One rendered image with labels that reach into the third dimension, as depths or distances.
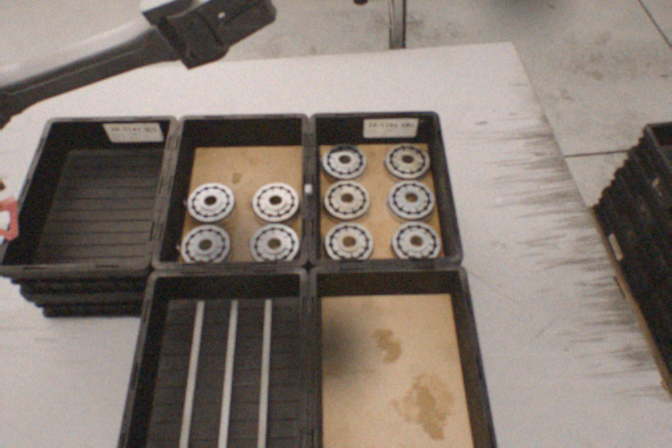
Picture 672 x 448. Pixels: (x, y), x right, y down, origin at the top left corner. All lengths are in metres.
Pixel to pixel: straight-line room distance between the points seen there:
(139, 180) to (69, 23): 2.06
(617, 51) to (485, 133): 1.68
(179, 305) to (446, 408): 0.55
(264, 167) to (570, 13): 2.35
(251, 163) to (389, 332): 0.52
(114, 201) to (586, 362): 1.09
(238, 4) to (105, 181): 0.75
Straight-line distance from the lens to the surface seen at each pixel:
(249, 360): 1.13
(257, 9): 0.79
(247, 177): 1.34
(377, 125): 1.33
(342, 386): 1.10
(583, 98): 2.90
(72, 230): 1.37
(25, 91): 0.94
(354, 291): 1.15
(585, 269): 1.46
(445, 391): 1.11
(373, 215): 1.26
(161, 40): 0.80
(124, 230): 1.32
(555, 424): 1.29
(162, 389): 1.14
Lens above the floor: 1.88
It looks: 55 degrees down
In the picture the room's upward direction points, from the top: straight up
